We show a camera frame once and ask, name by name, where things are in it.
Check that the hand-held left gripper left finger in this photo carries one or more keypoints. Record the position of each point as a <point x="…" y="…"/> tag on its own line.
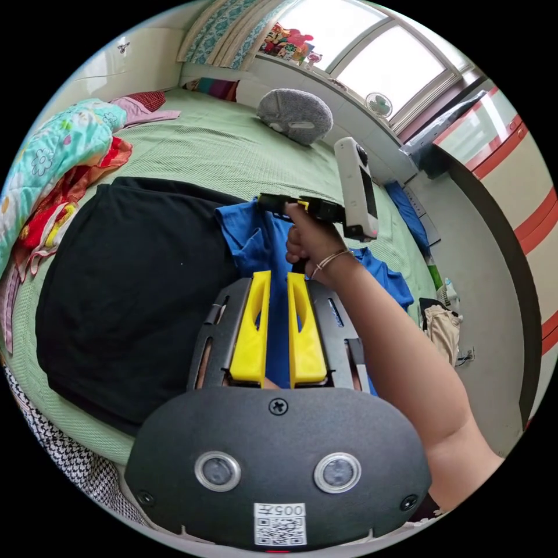
<point x="252" y="340"/>

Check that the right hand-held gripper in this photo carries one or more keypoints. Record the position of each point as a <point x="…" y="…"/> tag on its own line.
<point x="324" y="210"/>

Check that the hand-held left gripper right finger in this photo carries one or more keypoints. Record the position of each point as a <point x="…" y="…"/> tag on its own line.
<point x="307" y="348"/>

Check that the blue short sleeve shirt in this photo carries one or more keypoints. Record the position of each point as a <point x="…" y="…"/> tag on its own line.
<point x="253" y="244"/>

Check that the person's right forearm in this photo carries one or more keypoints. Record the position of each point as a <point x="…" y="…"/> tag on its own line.
<point x="401" y="362"/>

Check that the person's right hand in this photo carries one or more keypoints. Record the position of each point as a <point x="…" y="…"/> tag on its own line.
<point x="316" y="246"/>

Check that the bed with green mat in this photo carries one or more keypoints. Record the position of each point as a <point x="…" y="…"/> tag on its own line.
<point x="209" y="139"/>

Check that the grey cushion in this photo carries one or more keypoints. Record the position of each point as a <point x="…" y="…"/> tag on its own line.
<point x="296" y="115"/>

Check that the colourful striped pillow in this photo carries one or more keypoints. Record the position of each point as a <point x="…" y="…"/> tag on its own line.
<point x="213" y="88"/>

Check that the black garment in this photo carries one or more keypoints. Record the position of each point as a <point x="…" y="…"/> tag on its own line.
<point x="131" y="283"/>

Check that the beige clothes heap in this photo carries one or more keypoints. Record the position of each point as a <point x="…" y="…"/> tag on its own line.
<point x="442" y="327"/>

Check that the blue cloth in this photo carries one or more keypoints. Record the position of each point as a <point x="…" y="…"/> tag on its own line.
<point x="410" y="211"/>

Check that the small fan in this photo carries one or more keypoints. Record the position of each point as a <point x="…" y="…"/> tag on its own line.
<point x="378" y="104"/>

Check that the white basket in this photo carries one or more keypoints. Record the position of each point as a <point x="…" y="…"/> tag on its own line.
<point x="449" y="294"/>

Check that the pink garment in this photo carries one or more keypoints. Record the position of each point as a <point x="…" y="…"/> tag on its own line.
<point x="144" y="111"/>

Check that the patterned curtain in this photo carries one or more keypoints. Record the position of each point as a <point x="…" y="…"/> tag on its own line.
<point x="226" y="35"/>

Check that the window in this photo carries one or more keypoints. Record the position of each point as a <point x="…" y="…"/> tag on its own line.
<point x="370" y="43"/>

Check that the pile of clothes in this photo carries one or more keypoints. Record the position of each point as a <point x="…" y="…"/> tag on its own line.
<point x="56" y="209"/>

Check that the houndstooth patterned cloth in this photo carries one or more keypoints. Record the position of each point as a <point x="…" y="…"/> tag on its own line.
<point x="65" y="453"/>

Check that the turquoise floral quilt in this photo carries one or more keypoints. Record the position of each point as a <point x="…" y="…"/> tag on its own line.
<point x="56" y="144"/>

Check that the white cupboard with red trim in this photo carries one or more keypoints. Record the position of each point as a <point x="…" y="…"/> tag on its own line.
<point x="514" y="183"/>

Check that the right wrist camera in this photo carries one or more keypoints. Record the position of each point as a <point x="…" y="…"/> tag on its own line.
<point x="358" y="187"/>

